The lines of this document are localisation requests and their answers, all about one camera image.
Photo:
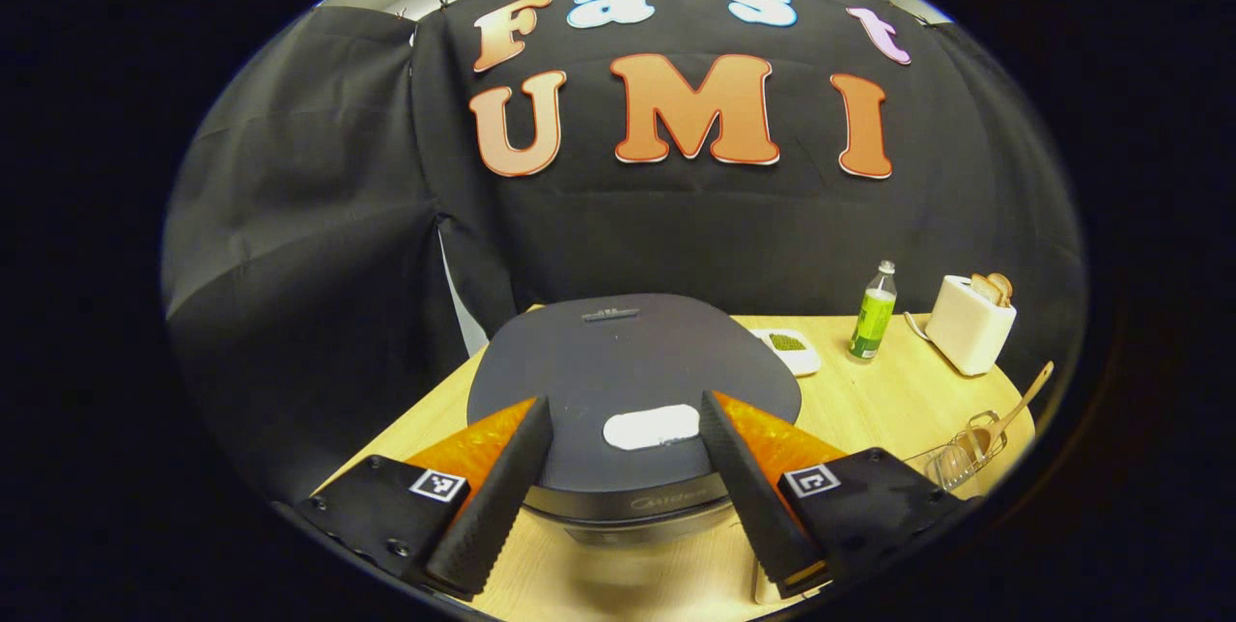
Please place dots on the white divided bean dish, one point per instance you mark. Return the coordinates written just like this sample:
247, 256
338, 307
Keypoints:
790, 349

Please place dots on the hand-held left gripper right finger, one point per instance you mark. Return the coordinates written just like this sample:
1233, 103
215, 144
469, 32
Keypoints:
753, 496

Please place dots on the green drink bottle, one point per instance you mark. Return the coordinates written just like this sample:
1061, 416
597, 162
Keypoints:
874, 318

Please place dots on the white toaster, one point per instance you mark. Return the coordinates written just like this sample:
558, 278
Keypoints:
966, 327

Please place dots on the black rice cooker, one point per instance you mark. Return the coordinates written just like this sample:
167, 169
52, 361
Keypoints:
628, 361

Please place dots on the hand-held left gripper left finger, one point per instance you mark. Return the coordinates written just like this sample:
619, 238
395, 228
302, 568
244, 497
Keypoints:
502, 496

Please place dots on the toasted bread slice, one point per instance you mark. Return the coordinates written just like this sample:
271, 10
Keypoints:
985, 289
1002, 286

